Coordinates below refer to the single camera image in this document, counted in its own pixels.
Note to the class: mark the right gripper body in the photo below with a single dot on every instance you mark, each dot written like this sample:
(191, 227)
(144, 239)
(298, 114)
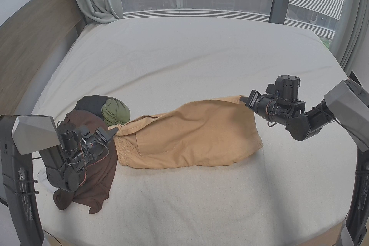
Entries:
(259, 103)

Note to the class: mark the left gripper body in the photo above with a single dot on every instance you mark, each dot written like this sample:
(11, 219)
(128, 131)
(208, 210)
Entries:
(99, 139)

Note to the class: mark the tan shorts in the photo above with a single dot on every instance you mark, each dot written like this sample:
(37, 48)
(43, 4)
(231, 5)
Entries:
(196, 135)

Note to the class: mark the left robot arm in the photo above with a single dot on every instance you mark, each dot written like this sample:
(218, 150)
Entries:
(34, 132)

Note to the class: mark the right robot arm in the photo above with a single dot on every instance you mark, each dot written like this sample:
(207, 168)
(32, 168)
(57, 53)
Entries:
(346, 106)

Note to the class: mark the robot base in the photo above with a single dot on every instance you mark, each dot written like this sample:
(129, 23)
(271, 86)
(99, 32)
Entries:
(346, 237)

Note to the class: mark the bed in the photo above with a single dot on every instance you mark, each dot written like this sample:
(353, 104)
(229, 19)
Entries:
(216, 60)

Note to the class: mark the green garment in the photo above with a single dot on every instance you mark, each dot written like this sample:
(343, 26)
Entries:
(114, 110)

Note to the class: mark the black garment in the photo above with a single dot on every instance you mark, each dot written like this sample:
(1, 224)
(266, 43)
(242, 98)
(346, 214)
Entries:
(90, 105)

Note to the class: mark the brown garment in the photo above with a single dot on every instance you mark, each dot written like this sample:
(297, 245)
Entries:
(95, 181)

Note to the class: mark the white garment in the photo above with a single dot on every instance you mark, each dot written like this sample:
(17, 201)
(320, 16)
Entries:
(43, 177)

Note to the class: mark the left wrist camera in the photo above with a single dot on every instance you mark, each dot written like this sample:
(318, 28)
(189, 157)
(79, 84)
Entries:
(83, 131)

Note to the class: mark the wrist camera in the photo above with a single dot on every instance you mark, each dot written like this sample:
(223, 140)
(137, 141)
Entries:
(83, 131)
(271, 89)

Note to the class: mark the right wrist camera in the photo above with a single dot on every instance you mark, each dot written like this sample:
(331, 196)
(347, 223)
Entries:
(271, 89)

